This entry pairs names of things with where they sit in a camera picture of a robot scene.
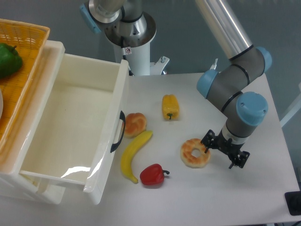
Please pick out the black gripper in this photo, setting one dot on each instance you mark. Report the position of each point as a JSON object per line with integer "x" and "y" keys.
{"x": 228, "y": 144}

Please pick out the white plastic drawer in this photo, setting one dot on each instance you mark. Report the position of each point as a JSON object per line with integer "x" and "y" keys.
{"x": 71, "y": 145}

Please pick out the orange plastic basket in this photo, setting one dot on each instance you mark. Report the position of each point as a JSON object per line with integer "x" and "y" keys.
{"x": 29, "y": 40}

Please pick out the red toy bell pepper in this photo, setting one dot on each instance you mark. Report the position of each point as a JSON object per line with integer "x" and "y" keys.
{"x": 153, "y": 175}

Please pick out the braided toy bread roll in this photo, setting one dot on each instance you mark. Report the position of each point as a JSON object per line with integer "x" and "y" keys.
{"x": 136, "y": 123}

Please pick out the white plastic drawer cabinet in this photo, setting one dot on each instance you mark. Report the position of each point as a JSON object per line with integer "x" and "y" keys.
{"x": 14, "y": 183}

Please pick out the yellow toy banana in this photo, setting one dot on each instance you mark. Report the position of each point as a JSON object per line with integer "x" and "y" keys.
{"x": 129, "y": 153}

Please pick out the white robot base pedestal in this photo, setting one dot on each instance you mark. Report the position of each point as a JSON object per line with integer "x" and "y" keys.
{"x": 131, "y": 41}

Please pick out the green toy bell pepper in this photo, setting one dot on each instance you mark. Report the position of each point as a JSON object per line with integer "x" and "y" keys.
{"x": 10, "y": 60}

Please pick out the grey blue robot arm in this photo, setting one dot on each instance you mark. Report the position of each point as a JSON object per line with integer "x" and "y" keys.
{"x": 244, "y": 110}

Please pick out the black drawer handle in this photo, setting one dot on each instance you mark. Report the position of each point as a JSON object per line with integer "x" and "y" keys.
{"x": 119, "y": 132}

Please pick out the yellow toy bell pepper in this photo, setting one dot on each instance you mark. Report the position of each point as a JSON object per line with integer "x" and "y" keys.
{"x": 170, "y": 107}

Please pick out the black device at table edge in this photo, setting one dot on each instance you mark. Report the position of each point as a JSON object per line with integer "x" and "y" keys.
{"x": 293, "y": 201}

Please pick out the white plate edge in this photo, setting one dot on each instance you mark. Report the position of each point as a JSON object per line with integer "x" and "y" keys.
{"x": 1, "y": 104}

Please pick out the glazed toy donut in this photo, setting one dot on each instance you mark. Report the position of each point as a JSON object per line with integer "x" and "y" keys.
{"x": 194, "y": 154}

